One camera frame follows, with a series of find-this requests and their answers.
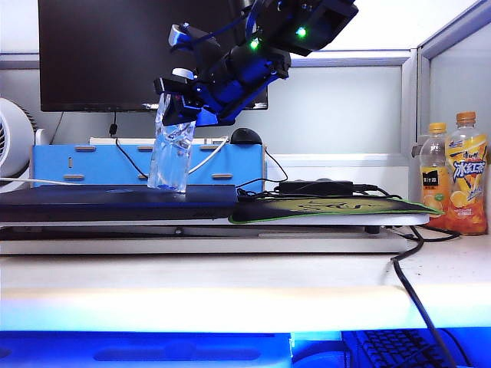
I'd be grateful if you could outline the blue plastic panel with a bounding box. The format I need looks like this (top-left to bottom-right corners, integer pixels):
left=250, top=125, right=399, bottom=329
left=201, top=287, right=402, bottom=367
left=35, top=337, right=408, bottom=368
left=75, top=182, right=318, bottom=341
left=0, top=330, right=292, bottom=368

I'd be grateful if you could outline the white box behind organizer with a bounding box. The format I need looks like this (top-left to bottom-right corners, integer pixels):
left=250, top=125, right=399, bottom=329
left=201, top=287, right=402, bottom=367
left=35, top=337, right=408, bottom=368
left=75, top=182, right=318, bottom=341
left=89, top=136, right=231, bottom=147

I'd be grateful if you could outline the white desk fan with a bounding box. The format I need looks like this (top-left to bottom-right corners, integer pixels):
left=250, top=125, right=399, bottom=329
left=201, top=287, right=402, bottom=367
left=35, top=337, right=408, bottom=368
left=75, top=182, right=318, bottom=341
left=0, top=98, right=35, bottom=195

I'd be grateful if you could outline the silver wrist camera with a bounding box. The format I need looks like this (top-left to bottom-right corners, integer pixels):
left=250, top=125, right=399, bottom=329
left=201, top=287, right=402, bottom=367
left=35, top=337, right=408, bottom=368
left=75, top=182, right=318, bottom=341
left=167, top=23, right=224, bottom=54

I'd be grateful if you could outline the white desk riser platform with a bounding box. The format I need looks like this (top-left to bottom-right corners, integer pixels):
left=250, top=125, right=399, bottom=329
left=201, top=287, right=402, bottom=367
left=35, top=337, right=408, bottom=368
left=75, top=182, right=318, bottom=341
left=0, top=212, right=430, bottom=256

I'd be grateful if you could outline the white cable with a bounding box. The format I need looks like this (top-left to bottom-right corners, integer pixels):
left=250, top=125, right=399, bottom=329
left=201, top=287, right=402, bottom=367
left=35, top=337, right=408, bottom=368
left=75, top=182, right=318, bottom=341
left=0, top=136, right=230, bottom=187

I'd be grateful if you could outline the black computer monitor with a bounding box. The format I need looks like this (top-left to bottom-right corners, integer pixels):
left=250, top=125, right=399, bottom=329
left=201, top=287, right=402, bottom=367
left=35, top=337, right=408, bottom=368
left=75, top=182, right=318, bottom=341
left=37, top=0, right=269, bottom=113

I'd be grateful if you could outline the black green-edged mouse pad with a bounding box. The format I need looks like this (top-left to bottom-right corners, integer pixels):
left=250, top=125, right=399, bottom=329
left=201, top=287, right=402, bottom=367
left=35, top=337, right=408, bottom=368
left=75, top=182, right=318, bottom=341
left=228, top=195, right=445, bottom=225

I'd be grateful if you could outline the clear mineral water bottle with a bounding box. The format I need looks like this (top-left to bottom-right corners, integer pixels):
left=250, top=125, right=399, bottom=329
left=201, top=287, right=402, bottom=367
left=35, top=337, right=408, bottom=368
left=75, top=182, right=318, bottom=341
left=147, top=67, right=198, bottom=192

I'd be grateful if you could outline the grey cubicle partition frame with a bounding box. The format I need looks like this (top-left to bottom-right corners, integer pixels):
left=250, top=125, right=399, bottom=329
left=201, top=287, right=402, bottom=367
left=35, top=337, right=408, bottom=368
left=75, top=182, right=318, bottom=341
left=0, top=0, right=491, bottom=158

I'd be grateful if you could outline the blue camera cable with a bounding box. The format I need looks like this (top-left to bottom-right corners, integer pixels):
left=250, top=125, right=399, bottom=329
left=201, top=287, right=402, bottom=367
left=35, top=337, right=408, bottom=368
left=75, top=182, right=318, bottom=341
left=183, top=0, right=272, bottom=44

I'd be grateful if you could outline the black computer mouse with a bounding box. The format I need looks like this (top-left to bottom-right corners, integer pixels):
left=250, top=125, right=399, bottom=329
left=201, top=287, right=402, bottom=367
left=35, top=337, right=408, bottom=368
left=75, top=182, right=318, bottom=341
left=229, top=128, right=264, bottom=146

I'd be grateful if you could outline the thin black monitor cable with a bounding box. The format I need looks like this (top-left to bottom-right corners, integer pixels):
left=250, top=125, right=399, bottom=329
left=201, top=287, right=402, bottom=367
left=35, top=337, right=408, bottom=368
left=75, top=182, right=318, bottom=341
left=108, top=112, right=150, bottom=180

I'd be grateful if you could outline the dark blue flat board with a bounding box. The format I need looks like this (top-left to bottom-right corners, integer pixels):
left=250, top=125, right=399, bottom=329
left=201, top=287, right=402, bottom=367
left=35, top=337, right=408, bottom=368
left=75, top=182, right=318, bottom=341
left=0, top=184, right=239, bottom=223

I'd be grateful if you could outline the black keyboard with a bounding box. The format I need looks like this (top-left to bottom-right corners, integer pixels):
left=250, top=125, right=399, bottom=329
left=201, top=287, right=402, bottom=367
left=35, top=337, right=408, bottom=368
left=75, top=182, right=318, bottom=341
left=354, top=329, right=456, bottom=368

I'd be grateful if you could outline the small orange juice bottle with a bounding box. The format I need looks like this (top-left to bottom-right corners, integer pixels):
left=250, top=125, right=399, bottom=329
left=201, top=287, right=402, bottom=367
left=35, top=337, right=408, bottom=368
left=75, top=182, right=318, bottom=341
left=418, top=123, right=450, bottom=220

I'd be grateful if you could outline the large iced tea bottle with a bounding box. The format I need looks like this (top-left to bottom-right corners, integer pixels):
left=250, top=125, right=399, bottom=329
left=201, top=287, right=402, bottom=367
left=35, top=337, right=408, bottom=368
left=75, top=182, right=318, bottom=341
left=444, top=111, right=489, bottom=236

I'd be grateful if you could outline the blue plastic monitor stand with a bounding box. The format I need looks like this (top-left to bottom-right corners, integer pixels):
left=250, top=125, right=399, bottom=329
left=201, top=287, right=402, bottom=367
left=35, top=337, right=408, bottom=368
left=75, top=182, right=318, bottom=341
left=31, top=144, right=266, bottom=193

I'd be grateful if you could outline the thin black mouse cable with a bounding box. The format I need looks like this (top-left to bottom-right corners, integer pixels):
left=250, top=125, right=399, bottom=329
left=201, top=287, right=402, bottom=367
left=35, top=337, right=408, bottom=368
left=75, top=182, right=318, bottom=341
left=236, top=150, right=288, bottom=200

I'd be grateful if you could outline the thick black cable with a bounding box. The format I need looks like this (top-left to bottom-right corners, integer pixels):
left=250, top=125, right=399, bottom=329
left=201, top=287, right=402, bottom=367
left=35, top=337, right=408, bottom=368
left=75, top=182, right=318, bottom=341
left=390, top=225, right=458, bottom=368

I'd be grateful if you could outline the black power adapter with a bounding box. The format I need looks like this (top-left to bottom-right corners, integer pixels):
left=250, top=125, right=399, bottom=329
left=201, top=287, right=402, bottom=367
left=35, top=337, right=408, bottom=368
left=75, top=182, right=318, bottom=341
left=278, top=180, right=354, bottom=195

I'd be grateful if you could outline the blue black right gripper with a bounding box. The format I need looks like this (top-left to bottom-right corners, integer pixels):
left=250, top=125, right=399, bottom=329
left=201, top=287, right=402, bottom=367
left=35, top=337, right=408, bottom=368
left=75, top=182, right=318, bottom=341
left=153, top=48, right=292, bottom=128

